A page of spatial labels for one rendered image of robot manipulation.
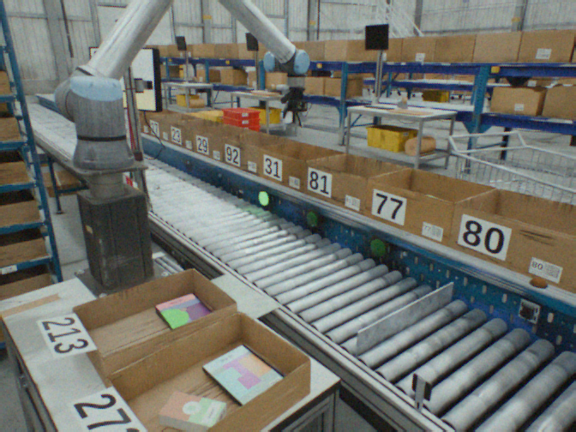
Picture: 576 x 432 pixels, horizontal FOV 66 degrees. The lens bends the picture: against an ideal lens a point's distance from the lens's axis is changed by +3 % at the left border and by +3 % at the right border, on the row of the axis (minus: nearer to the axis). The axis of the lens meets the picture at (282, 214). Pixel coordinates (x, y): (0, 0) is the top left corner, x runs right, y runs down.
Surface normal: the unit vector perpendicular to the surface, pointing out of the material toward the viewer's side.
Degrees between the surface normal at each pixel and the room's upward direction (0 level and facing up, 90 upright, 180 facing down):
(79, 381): 0
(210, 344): 89
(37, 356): 0
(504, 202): 90
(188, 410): 0
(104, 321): 88
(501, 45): 88
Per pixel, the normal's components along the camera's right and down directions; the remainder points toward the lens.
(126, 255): 0.66, 0.26
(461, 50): -0.78, 0.22
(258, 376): 0.00, -0.94
